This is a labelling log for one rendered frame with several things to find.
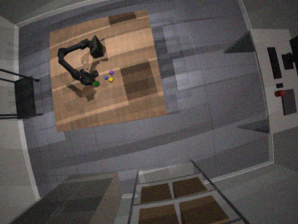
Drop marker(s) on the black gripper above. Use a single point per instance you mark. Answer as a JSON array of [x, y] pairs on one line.
[[94, 74]]

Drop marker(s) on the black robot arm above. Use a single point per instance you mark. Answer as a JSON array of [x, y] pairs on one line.
[[62, 52]]

